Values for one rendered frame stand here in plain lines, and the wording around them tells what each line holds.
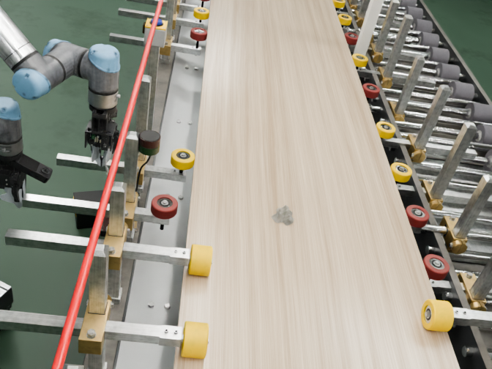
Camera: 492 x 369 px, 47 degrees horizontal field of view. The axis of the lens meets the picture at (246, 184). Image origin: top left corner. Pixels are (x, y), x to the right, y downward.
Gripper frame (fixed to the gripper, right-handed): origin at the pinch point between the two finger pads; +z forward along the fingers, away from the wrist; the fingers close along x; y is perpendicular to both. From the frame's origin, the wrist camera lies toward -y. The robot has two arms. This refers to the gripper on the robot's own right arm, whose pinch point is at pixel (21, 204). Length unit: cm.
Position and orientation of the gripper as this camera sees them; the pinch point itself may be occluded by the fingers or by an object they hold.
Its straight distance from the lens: 182.3
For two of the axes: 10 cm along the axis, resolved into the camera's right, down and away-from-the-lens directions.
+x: 0.1, 6.3, -7.8
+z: -1.8, 7.7, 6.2
